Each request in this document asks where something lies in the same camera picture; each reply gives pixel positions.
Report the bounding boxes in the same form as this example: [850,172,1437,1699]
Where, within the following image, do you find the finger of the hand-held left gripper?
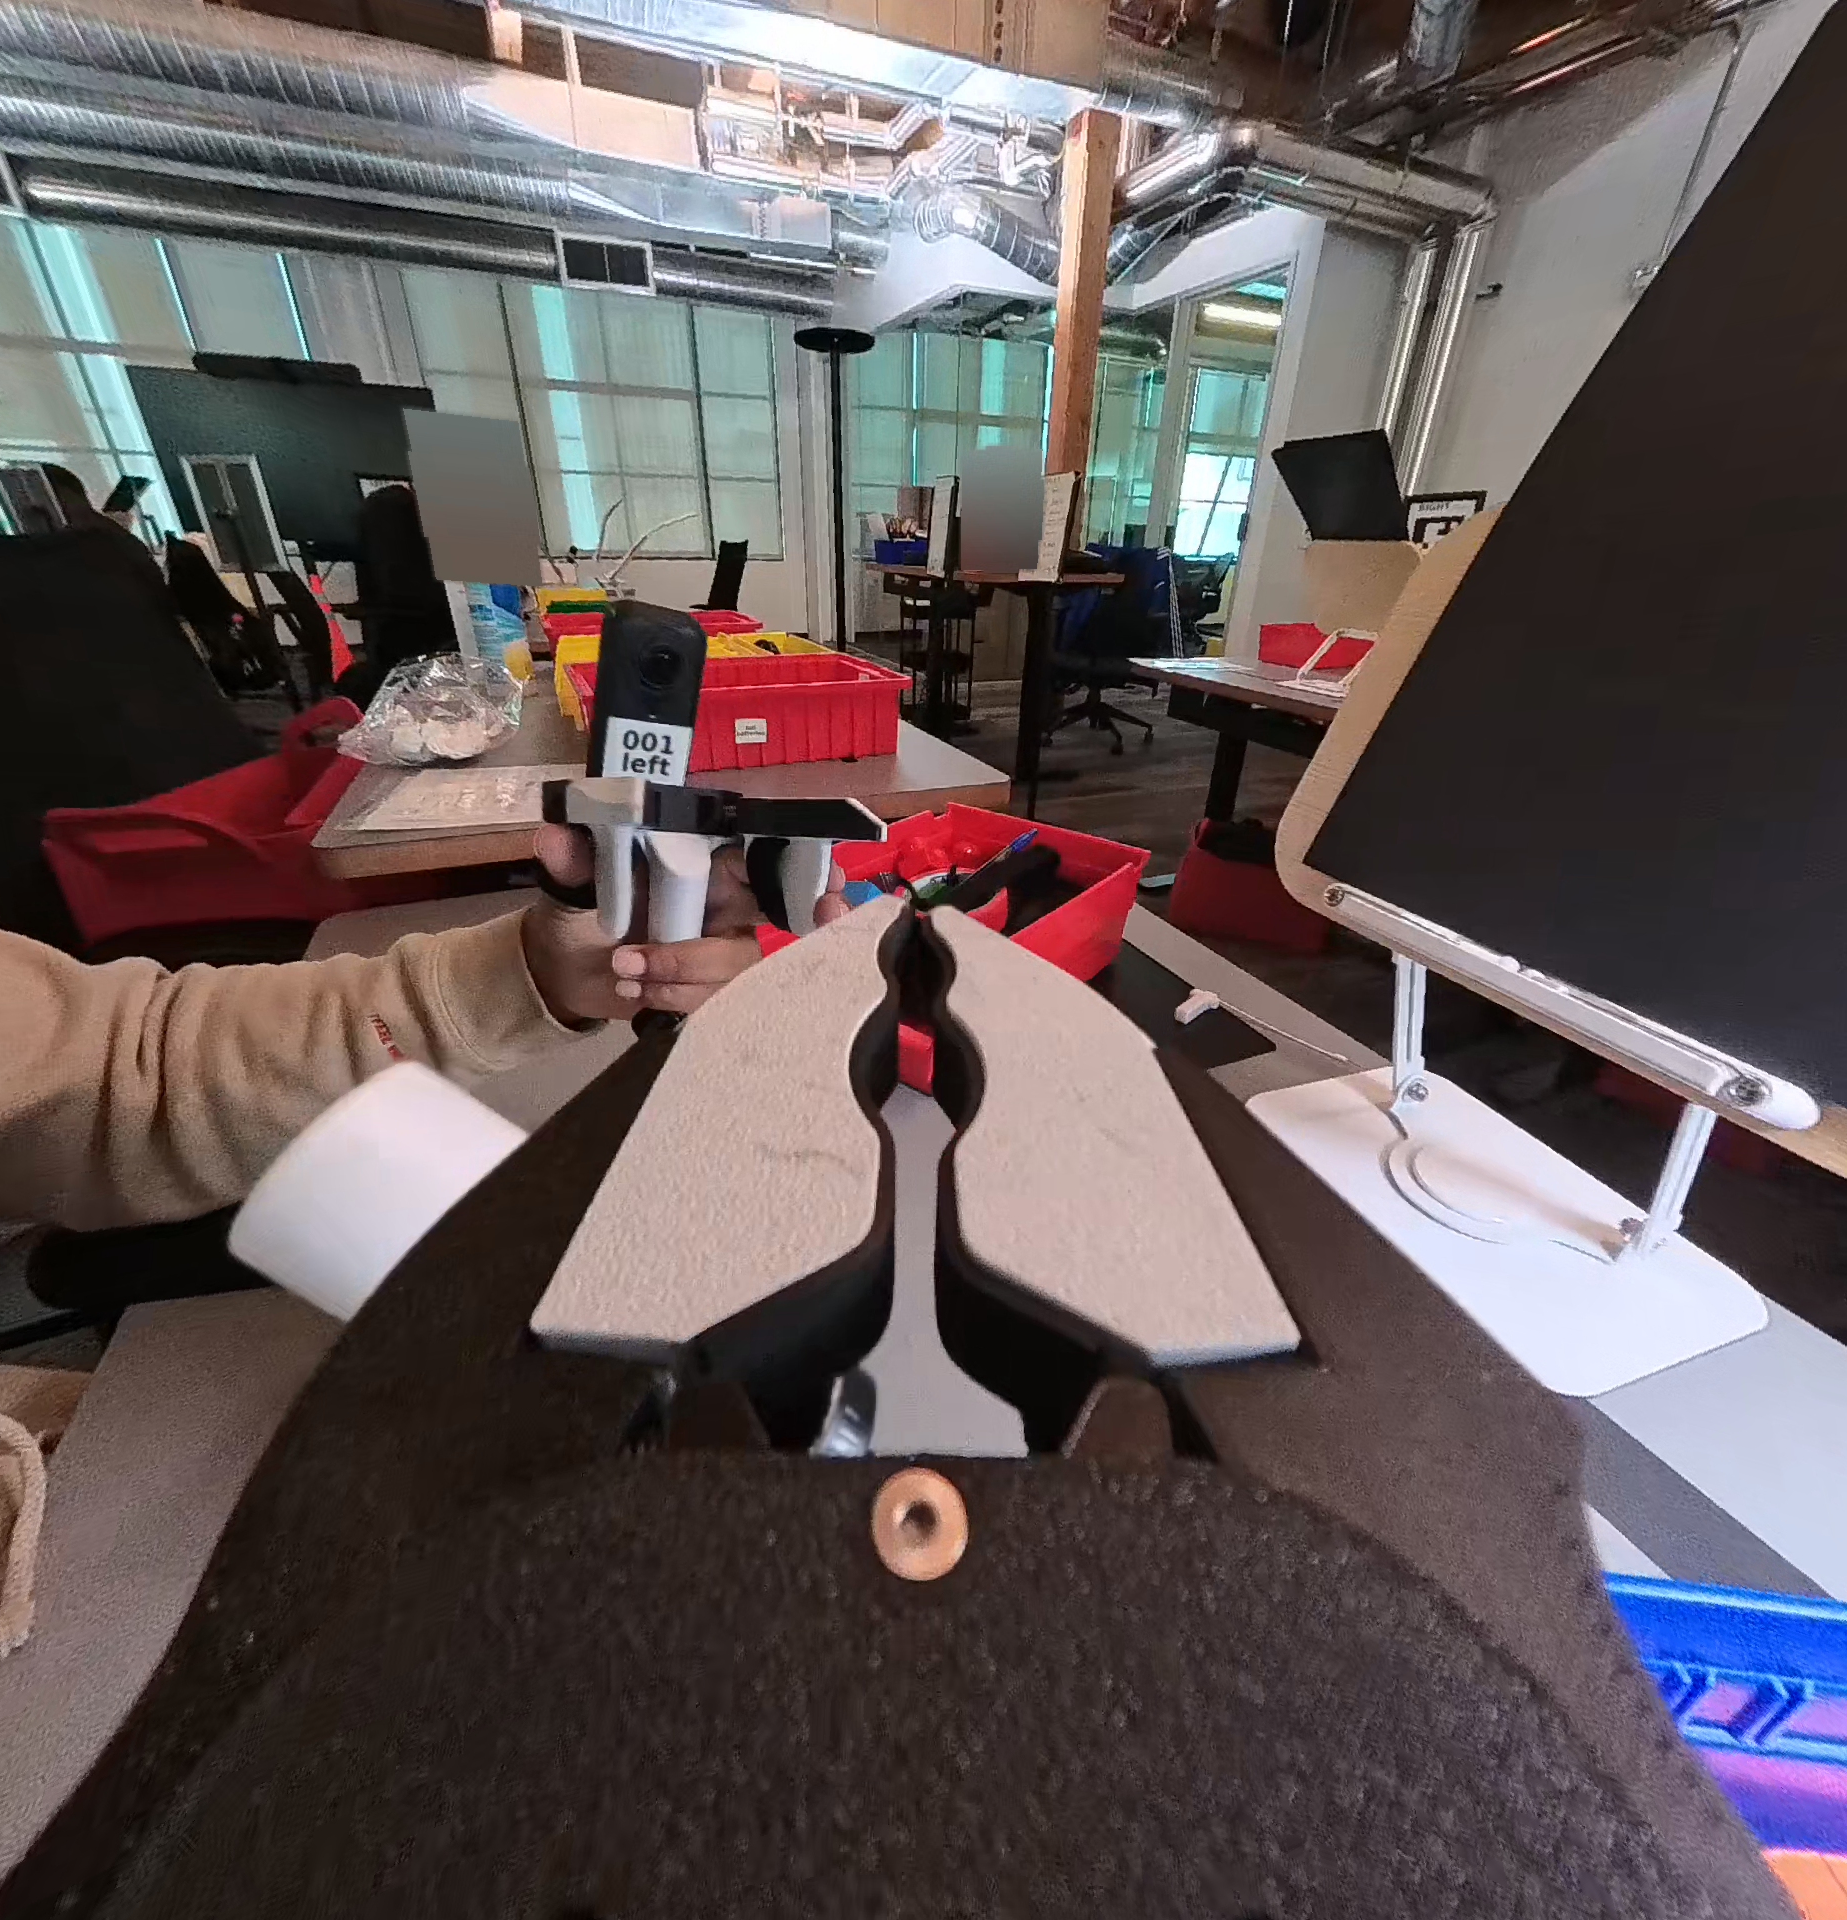
[733,794,890,933]

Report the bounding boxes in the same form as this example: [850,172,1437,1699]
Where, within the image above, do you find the metal air duct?
[0,0,1494,305]

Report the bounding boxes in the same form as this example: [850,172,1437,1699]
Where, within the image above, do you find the blue plastic bin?
[1602,1572,1847,1865]

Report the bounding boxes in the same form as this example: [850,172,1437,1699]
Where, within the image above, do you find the white cylindrical bottle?
[227,1062,527,1320]

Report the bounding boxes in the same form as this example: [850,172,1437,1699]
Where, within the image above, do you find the clear plastic wrap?
[337,650,520,771]

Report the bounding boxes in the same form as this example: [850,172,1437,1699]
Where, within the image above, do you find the black office chair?
[0,525,267,933]
[1052,547,1173,751]

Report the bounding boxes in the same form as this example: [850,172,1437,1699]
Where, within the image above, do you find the dark television screen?
[128,358,439,564]

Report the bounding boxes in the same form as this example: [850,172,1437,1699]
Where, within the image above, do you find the red tote bag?
[41,696,369,949]

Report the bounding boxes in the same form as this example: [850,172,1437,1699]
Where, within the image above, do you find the white cable with plug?
[1173,985,1391,1069]

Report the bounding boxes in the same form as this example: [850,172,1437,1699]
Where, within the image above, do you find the red plastic bin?
[755,805,1151,1099]

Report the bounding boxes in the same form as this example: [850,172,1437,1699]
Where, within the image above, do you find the wooden standing desk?
[866,562,1124,821]

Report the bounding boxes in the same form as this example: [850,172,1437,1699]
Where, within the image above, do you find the wooden table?
[315,684,1013,876]

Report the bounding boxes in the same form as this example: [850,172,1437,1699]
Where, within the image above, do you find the person's left forearm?
[0,910,595,1233]

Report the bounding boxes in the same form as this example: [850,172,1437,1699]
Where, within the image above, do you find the red ribbed crate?
[564,650,912,772]

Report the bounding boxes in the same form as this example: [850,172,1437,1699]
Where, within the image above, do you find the black floor lamp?
[796,327,877,656]

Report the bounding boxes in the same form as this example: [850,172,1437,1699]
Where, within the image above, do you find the blue bags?
[1082,547,1207,661]

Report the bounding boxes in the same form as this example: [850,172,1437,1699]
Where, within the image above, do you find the blue ballpoint pen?
[938,832,1042,902]

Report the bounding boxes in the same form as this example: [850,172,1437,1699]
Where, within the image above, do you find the red fabric bag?
[1170,816,1329,954]

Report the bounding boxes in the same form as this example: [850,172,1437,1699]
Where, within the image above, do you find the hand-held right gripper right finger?
[921,902,1305,1372]

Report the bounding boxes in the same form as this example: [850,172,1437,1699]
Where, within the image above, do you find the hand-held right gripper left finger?
[531,895,919,1369]

